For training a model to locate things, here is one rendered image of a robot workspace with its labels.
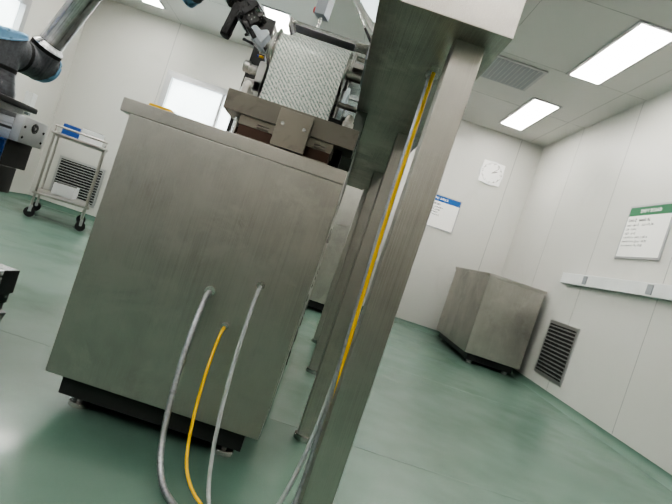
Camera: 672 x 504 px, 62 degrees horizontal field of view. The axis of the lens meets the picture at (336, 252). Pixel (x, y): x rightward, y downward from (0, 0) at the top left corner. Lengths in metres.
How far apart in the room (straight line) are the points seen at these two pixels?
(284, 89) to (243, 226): 0.53
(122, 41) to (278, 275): 6.91
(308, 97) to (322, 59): 0.13
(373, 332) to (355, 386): 0.11
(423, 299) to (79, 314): 6.16
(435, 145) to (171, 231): 0.84
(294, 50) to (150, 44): 6.30
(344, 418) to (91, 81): 7.47
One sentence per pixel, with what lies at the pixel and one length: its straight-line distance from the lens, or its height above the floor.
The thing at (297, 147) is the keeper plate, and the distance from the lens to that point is 1.65.
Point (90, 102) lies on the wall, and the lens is 8.24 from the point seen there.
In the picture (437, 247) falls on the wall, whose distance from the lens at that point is 7.54.
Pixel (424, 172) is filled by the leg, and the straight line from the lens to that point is 1.10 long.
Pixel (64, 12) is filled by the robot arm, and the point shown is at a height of 1.17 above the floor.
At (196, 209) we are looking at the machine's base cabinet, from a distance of 1.63.
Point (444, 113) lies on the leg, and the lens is 1.13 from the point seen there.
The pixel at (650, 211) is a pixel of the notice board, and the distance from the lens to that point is 4.97.
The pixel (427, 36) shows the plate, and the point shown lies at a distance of 1.20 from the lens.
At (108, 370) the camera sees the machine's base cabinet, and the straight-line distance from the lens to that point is 1.74.
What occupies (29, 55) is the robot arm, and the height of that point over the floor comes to 0.98.
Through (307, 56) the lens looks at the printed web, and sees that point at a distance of 1.94.
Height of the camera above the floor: 0.69
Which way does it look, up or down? 1 degrees down
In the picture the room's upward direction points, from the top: 19 degrees clockwise
